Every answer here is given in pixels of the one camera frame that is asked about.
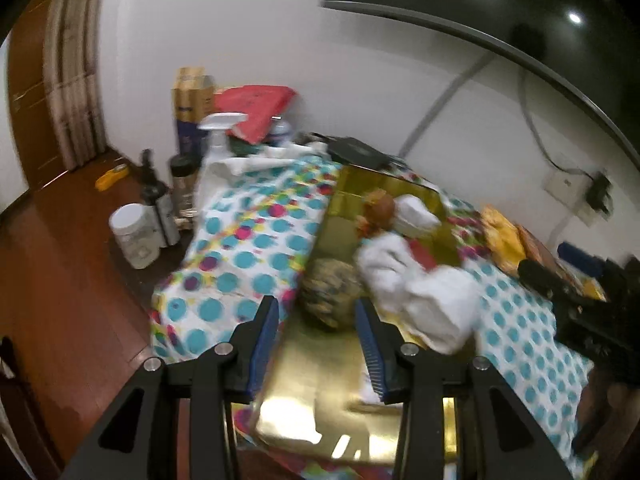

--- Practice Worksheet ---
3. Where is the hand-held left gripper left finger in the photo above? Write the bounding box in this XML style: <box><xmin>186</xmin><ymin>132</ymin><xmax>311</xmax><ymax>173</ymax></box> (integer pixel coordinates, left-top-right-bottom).
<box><xmin>65</xmin><ymin>295</ymin><xmax>280</xmax><ymax>480</ymax></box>

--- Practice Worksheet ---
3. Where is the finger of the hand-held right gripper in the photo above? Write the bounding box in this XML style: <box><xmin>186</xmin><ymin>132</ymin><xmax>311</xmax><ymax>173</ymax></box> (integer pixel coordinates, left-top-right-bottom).
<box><xmin>556</xmin><ymin>241</ymin><xmax>613</xmax><ymax>278</ymax></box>
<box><xmin>517</xmin><ymin>259</ymin><xmax>588</xmax><ymax>311</ymax></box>

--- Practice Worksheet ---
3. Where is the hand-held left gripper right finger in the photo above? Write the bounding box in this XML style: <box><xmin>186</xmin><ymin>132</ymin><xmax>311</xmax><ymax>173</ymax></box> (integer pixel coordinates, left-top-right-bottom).
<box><xmin>354</xmin><ymin>297</ymin><xmax>576</xmax><ymax>480</ymax></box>

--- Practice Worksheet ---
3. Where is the gold metal tin tray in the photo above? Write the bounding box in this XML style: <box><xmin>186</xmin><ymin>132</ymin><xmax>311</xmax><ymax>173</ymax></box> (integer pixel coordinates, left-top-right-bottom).
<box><xmin>250</xmin><ymin>162</ymin><xmax>468</xmax><ymax>466</ymax></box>

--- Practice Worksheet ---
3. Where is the camouflage patterned pouch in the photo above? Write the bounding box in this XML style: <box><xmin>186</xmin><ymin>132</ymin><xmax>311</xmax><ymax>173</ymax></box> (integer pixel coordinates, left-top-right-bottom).
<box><xmin>300</xmin><ymin>257</ymin><xmax>366</xmax><ymax>331</ymax></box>

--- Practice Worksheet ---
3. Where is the small red box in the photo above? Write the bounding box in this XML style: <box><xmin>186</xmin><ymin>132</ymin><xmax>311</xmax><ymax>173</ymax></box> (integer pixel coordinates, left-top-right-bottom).
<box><xmin>407</xmin><ymin>239</ymin><xmax>439</xmax><ymax>272</ymax></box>

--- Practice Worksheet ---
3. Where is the white cloth cap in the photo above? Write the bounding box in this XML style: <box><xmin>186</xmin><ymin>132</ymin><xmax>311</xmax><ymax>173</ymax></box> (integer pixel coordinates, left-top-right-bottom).
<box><xmin>392</xmin><ymin>194</ymin><xmax>442</xmax><ymax>238</ymax></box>

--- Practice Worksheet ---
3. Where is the brown-headed doll figurine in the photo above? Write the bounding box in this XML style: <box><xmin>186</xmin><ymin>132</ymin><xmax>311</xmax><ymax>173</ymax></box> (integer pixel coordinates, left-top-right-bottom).
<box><xmin>356</xmin><ymin>189</ymin><xmax>398</xmax><ymax>241</ymax></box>

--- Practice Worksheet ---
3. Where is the person's right forearm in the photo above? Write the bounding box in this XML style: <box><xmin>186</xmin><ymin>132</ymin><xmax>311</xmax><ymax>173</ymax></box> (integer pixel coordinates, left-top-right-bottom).
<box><xmin>572</xmin><ymin>365</ymin><xmax>640</xmax><ymax>466</ymax></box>

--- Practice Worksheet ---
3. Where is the orange patterned snack packet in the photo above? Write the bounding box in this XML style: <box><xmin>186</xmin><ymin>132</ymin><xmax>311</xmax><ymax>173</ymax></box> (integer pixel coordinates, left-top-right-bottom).
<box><xmin>517</xmin><ymin>225</ymin><xmax>561</xmax><ymax>271</ymax></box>

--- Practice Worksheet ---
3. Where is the yellow snack packet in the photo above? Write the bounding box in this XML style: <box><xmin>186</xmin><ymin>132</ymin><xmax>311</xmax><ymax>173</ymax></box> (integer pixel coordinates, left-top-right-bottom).
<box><xmin>480</xmin><ymin>205</ymin><xmax>526</xmax><ymax>276</ymax></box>

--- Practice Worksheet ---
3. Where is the black plug adapter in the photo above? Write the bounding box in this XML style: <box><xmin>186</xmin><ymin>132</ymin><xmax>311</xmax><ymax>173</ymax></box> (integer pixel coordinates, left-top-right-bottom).
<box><xmin>586</xmin><ymin>172</ymin><xmax>613</xmax><ymax>216</ymax></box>

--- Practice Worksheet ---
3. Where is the polka dot tablecloth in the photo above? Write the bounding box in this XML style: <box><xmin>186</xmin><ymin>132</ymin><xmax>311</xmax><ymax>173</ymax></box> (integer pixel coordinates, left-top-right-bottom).
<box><xmin>150</xmin><ymin>152</ymin><xmax>601</xmax><ymax>480</ymax></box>

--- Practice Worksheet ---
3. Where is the clear jar with white lid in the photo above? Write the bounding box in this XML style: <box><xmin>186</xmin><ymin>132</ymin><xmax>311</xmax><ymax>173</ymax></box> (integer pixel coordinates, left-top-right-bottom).
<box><xmin>109</xmin><ymin>203</ymin><xmax>158</xmax><ymax>270</ymax></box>

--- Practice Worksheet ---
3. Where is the black pump bottle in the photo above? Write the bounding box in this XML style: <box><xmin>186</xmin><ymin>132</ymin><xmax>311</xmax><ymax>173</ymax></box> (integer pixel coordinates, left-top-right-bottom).
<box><xmin>139</xmin><ymin>149</ymin><xmax>181</xmax><ymax>247</ymax></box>

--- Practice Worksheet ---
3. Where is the dark cylindrical bottle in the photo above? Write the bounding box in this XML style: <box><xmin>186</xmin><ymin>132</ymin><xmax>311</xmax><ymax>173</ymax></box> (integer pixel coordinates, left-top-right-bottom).
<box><xmin>167</xmin><ymin>154</ymin><xmax>198</xmax><ymax>216</ymax></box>

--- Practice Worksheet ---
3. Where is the black set-top box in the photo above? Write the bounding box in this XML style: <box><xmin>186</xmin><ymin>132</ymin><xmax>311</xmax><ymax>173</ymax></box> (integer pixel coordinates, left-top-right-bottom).
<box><xmin>326</xmin><ymin>136</ymin><xmax>393</xmax><ymax>171</ymax></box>

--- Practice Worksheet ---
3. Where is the white spray bottle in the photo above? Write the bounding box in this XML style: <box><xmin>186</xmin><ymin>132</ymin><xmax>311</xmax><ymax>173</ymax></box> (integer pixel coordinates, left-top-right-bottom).
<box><xmin>197</xmin><ymin>112</ymin><xmax>248</xmax><ymax>171</ymax></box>

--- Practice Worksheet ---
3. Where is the yellow plastic tool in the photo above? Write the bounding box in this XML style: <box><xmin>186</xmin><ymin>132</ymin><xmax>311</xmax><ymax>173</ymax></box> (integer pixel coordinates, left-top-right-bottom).
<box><xmin>96</xmin><ymin>164</ymin><xmax>128</xmax><ymax>192</ymax></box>

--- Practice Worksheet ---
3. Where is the red bag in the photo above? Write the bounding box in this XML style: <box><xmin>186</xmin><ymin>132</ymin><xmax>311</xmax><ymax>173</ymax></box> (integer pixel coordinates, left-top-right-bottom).
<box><xmin>215</xmin><ymin>85</ymin><xmax>297</xmax><ymax>143</ymax></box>

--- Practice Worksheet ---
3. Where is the blue and gold box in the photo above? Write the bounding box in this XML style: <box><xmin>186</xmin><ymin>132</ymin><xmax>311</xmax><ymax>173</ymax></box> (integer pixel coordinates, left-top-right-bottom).
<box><xmin>171</xmin><ymin>66</ymin><xmax>217</xmax><ymax>161</ymax></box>

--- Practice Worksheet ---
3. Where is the striped beige curtain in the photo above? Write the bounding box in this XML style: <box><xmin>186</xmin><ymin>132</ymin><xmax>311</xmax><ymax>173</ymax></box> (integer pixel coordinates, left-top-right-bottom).
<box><xmin>42</xmin><ymin>0</ymin><xmax>108</xmax><ymax>171</ymax></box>

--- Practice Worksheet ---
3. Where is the brown wooden door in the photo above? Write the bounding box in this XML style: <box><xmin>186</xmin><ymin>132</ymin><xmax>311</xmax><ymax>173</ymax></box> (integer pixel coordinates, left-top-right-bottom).
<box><xmin>7</xmin><ymin>0</ymin><xmax>68</xmax><ymax>191</ymax></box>

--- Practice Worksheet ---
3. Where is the white wall socket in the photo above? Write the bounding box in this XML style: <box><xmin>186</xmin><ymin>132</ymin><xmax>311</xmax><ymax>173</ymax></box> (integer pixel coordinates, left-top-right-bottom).
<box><xmin>544</xmin><ymin>170</ymin><xmax>608</xmax><ymax>221</ymax></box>

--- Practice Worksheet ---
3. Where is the grey wall cable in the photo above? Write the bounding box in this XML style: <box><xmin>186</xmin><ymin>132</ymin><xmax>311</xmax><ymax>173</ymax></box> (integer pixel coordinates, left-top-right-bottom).
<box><xmin>520</xmin><ymin>67</ymin><xmax>596</xmax><ymax>178</ymax></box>

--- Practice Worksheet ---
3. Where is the black power cable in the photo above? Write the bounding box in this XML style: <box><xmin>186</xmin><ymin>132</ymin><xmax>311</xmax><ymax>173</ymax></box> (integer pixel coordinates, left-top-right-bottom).
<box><xmin>397</xmin><ymin>52</ymin><xmax>493</xmax><ymax>158</ymax></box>

